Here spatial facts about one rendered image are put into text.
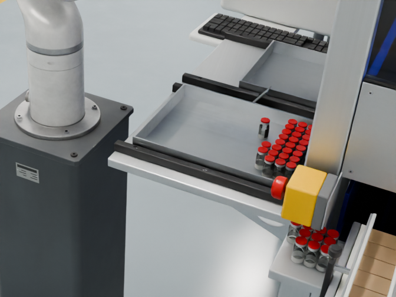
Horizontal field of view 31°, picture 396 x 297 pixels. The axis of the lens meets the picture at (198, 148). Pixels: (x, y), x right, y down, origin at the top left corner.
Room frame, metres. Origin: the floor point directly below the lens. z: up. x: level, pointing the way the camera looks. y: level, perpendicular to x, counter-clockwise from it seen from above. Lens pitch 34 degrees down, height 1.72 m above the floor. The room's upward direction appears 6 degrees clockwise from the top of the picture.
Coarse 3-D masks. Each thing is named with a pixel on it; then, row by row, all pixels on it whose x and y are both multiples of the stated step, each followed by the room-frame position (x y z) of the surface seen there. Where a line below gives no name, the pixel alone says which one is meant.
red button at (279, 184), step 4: (280, 176) 0.98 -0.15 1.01; (276, 180) 0.97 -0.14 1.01; (280, 180) 0.97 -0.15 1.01; (284, 180) 0.97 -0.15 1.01; (272, 184) 0.97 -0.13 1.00; (276, 184) 0.96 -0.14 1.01; (280, 184) 0.96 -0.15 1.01; (284, 184) 0.96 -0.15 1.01; (272, 188) 0.96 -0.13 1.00; (276, 188) 0.96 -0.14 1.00; (280, 188) 0.96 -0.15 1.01; (284, 188) 0.97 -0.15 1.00; (272, 192) 0.96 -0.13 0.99; (276, 192) 0.95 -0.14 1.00; (280, 192) 0.95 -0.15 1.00; (284, 192) 0.96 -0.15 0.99; (272, 196) 0.96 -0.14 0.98; (276, 196) 0.95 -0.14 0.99; (280, 196) 0.95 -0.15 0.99
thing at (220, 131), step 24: (192, 96) 1.44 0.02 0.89; (216, 96) 1.42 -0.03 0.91; (168, 120) 1.33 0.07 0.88; (192, 120) 1.34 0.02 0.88; (216, 120) 1.35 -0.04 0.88; (240, 120) 1.36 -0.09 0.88; (312, 120) 1.34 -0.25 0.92; (144, 144) 1.19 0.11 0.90; (168, 144) 1.24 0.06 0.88; (192, 144) 1.24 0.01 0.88; (216, 144) 1.25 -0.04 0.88; (240, 144) 1.26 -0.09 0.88; (216, 168) 1.14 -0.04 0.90; (240, 168) 1.18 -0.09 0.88
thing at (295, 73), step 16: (272, 48) 1.72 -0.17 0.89; (288, 48) 1.71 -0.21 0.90; (304, 48) 1.70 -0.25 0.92; (256, 64) 1.59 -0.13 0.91; (272, 64) 1.65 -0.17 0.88; (288, 64) 1.66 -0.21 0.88; (304, 64) 1.67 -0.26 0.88; (320, 64) 1.68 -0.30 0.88; (240, 80) 1.49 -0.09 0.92; (256, 80) 1.56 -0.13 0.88; (272, 80) 1.56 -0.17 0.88; (288, 80) 1.57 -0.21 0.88; (304, 80) 1.58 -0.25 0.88; (320, 80) 1.59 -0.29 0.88; (272, 96) 1.46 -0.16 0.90; (288, 96) 1.44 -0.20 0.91; (304, 96) 1.50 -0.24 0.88
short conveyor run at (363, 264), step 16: (352, 224) 0.98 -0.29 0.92; (368, 224) 0.93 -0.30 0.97; (352, 240) 0.92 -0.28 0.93; (368, 240) 0.93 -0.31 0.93; (384, 240) 0.94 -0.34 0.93; (336, 256) 0.82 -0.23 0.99; (352, 256) 0.89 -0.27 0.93; (368, 256) 0.89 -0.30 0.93; (384, 256) 0.89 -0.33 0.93; (336, 272) 0.84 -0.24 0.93; (352, 272) 0.81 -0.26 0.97; (368, 272) 0.85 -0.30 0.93; (384, 272) 0.86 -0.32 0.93; (336, 288) 0.81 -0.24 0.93; (352, 288) 0.81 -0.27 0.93; (368, 288) 0.82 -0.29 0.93; (384, 288) 0.82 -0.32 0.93
